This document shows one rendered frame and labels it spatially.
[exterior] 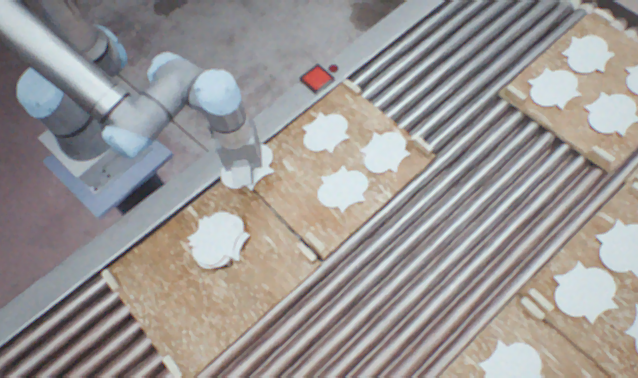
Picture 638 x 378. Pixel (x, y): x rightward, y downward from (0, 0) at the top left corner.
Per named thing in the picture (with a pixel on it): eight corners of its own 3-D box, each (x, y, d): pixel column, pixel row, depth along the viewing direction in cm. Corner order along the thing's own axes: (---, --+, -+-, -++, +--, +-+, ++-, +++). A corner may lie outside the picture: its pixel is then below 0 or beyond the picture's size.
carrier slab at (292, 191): (235, 172, 135) (234, 169, 133) (344, 84, 145) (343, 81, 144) (324, 260, 122) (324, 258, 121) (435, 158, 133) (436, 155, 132)
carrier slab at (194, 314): (105, 274, 124) (102, 272, 123) (235, 174, 134) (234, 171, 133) (185, 387, 111) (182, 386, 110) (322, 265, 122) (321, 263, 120)
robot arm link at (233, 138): (247, 131, 98) (206, 136, 98) (251, 144, 102) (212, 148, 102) (246, 100, 101) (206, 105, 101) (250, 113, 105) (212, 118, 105)
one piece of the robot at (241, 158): (207, 161, 98) (226, 197, 112) (252, 156, 98) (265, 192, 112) (206, 111, 103) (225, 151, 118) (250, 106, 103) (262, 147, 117)
